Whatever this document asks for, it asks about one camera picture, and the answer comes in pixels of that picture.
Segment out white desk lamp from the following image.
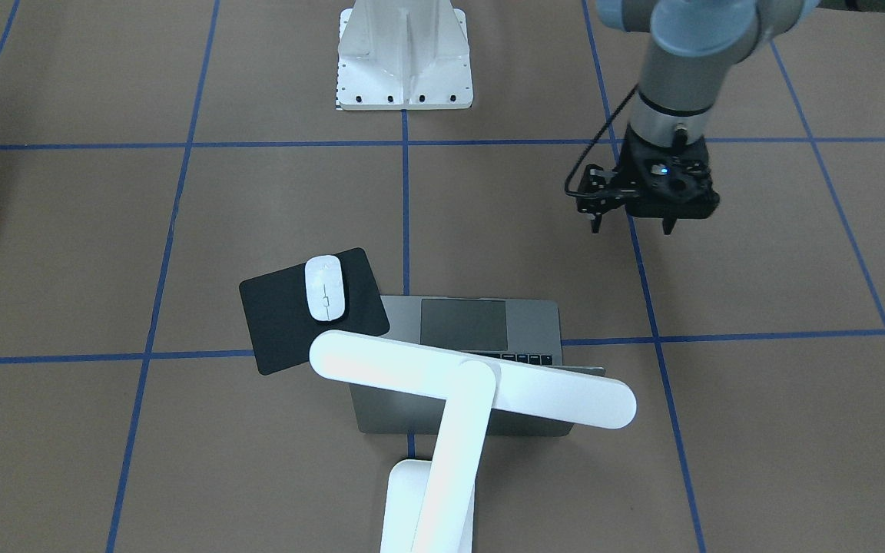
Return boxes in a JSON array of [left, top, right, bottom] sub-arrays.
[[309, 330, 637, 552]]

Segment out white computer mouse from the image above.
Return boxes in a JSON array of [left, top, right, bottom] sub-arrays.
[[304, 255, 347, 323]]

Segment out black mouse pad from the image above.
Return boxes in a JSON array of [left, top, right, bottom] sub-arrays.
[[238, 247, 390, 376]]

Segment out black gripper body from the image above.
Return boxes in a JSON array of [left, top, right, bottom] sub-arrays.
[[618, 128, 721, 221]]

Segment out grey laptop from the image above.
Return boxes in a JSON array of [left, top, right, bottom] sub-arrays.
[[349, 295, 605, 435]]

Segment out white camera stand column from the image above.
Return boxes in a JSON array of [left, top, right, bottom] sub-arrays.
[[335, 1, 474, 111]]

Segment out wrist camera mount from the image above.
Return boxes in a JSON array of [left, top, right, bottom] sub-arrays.
[[566, 164, 629, 234]]

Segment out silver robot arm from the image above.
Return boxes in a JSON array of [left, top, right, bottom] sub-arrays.
[[577, 1, 817, 234]]

